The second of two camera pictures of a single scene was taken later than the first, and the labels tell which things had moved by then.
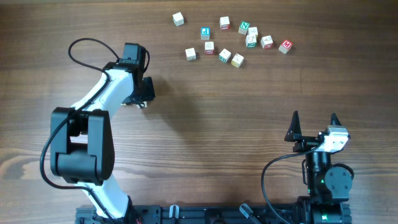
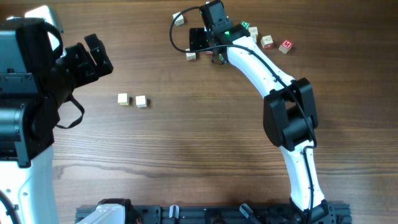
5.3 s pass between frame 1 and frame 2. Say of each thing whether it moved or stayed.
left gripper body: moved
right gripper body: moved
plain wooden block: stayed
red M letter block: stayed
